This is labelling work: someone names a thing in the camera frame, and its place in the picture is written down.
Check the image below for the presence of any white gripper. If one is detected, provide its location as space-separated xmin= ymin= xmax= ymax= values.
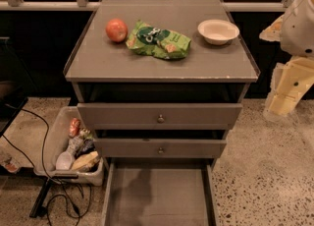
xmin=263 ymin=56 xmax=314 ymax=122

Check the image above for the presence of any green rice chip bag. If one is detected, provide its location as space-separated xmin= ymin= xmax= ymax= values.
xmin=126 ymin=20 xmax=191 ymax=60

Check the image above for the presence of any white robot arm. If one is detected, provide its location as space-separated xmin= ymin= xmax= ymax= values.
xmin=259 ymin=0 xmax=314 ymax=121

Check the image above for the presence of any grey drawer cabinet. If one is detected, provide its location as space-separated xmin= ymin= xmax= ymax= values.
xmin=65 ymin=0 xmax=259 ymax=165

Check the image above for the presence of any grey bottom drawer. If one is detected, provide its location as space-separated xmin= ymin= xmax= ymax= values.
xmin=100 ymin=162 xmax=221 ymax=226

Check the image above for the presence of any grey drawer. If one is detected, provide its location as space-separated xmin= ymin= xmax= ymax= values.
xmin=94 ymin=139 xmax=227 ymax=158
xmin=77 ymin=103 xmax=242 ymax=130
xmin=100 ymin=162 xmax=221 ymax=226

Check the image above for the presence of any grey middle drawer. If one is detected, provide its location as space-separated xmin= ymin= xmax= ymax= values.
xmin=94 ymin=139 xmax=227 ymax=158

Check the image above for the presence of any grey top drawer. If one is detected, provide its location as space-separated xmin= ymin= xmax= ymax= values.
xmin=77 ymin=103 xmax=242 ymax=130

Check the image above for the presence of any dark snack bag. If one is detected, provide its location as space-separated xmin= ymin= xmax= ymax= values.
xmin=76 ymin=139 xmax=95 ymax=158

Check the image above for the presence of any white bowl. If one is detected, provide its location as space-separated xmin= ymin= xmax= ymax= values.
xmin=197 ymin=20 xmax=239 ymax=45

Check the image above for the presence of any red apple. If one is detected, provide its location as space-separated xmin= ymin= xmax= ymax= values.
xmin=105 ymin=19 xmax=129 ymax=43

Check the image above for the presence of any yellow sponge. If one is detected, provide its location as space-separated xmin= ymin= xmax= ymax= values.
xmin=72 ymin=151 xmax=100 ymax=172

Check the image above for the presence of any red snack packet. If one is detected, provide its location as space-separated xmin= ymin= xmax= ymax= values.
xmin=69 ymin=118 xmax=80 ymax=138

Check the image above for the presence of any translucent plastic storage bin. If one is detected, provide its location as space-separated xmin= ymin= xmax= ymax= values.
xmin=34 ymin=106 xmax=104 ymax=186

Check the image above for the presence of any black stand base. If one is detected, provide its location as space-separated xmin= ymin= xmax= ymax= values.
xmin=29 ymin=179 xmax=52 ymax=218

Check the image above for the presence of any black cable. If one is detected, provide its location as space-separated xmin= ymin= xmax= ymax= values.
xmin=0 ymin=103 xmax=93 ymax=226

